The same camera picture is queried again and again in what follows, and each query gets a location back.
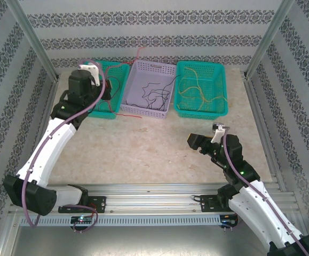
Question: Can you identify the aluminium frame post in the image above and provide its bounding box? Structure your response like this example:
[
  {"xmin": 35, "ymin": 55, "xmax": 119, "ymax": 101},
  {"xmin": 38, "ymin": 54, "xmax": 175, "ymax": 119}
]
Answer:
[
  {"xmin": 244, "ymin": 0, "xmax": 296, "ymax": 78},
  {"xmin": 6, "ymin": 0, "xmax": 59, "ymax": 81}
]

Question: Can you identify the yellow wire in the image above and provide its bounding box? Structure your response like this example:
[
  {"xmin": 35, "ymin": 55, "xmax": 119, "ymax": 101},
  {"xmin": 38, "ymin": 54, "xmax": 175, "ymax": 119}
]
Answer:
[
  {"xmin": 183, "ymin": 66, "xmax": 208, "ymax": 113},
  {"xmin": 176, "ymin": 95, "xmax": 228, "ymax": 108},
  {"xmin": 177, "ymin": 84, "xmax": 205, "ymax": 97}
]

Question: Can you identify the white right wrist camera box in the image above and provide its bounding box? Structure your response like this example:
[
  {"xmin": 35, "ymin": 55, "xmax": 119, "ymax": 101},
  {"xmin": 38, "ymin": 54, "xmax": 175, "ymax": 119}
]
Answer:
[{"xmin": 211, "ymin": 122, "xmax": 228, "ymax": 144}]

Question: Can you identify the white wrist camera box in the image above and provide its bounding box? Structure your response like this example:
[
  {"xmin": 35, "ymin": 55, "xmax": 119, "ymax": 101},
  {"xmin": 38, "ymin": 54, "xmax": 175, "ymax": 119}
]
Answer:
[
  {"xmin": 78, "ymin": 61, "xmax": 101, "ymax": 87},
  {"xmin": 211, "ymin": 122, "xmax": 228, "ymax": 144}
]

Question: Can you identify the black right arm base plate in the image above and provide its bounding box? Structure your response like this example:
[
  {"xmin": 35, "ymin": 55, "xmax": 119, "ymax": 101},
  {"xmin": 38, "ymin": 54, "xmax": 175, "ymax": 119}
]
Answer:
[{"xmin": 201, "ymin": 194, "xmax": 236, "ymax": 213}]

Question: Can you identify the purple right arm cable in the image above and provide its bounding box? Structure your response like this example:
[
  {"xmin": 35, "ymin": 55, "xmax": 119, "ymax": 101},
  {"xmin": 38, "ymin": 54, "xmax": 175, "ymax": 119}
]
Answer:
[{"xmin": 222, "ymin": 126, "xmax": 309, "ymax": 256}]

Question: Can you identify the small circuit board green light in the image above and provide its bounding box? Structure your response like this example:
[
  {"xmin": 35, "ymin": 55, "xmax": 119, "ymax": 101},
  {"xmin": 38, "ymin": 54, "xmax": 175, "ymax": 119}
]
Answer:
[{"xmin": 70, "ymin": 216, "xmax": 93, "ymax": 224}]

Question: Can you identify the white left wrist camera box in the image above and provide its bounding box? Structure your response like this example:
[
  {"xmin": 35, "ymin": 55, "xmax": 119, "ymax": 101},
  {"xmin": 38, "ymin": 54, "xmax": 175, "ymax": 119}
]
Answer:
[{"xmin": 78, "ymin": 61, "xmax": 101, "ymax": 87}]

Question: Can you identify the lilac plastic basket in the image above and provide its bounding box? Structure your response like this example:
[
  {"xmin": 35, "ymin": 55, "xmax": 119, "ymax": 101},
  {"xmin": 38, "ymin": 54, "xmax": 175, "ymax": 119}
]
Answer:
[{"xmin": 120, "ymin": 59, "xmax": 177, "ymax": 119}]

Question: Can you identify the black wire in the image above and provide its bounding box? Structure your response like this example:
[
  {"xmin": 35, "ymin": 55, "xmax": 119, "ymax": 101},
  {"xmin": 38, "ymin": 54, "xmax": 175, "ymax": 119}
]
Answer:
[
  {"xmin": 141, "ymin": 82, "xmax": 161, "ymax": 100},
  {"xmin": 154, "ymin": 75, "xmax": 182, "ymax": 93},
  {"xmin": 146, "ymin": 90, "xmax": 171, "ymax": 110}
]

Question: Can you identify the red wire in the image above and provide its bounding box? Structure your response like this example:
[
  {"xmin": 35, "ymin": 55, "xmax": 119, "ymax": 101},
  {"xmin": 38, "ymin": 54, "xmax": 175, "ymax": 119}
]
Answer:
[
  {"xmin": 100, "ymin": 46, "xmax": 147, "ymax": 74},
  {"xmin": 106, "ymin": 76, "xmax": 124, "ymax": 99},
  {"xmin": 108, "ymin": 102, "xmax": 142, "ymax": 118}
]

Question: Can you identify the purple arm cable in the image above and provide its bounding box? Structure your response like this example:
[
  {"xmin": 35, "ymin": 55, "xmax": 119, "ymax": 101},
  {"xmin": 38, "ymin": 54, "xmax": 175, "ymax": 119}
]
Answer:
[
  {"xmin": 22, "ymin": 59, "xmax": 108, "ymax": 233},
  {"xmin": 222, "ymin": 126, "xmax": 309, "ymax": 256}
]

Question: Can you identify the teal plastic basket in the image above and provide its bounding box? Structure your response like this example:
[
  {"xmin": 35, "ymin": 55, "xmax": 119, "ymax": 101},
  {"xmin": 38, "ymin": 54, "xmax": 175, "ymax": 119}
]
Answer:
[
  {"xmin": 173, "ymin": 60, "xmax": 229, "ymax": 118},
  {"xmin": 84, "ymin": 60, "xmax": 130, "ymax": 120}
]

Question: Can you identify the grey slotted cable duct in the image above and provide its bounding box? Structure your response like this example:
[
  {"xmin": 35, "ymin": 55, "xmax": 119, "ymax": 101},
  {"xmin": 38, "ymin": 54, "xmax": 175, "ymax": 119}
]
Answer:
[{"xmin": 19, "ymin": 215, "xmax": 221, "ymax": 227}]

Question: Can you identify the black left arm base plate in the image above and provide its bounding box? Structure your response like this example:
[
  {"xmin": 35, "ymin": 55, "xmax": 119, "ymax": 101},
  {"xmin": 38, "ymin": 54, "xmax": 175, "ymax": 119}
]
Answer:
[{"xmin": 58, "ymin": 196, "xmax": 107, "ymax": 214}]

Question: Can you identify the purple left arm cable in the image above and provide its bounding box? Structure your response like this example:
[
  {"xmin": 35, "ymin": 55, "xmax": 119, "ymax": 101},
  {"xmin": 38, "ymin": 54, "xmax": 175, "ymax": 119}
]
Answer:
[{"xmin": 22, "ymin": 59, "xmax": 108, "ymax": 233}]

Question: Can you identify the short red power lead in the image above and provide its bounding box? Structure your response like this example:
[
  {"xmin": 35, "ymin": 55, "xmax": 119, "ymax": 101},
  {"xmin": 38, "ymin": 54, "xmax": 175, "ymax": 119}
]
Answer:
[{"xmin": 88, "ymin": 202, "xmax": 98, "ymax": 219}]

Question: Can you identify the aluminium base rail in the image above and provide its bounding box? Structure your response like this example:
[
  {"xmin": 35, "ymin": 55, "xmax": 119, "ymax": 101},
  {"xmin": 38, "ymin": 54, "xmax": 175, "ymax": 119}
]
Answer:
[{"xmin": 9, "ymin": 182, "xmax": 300, "ymax": 215}]

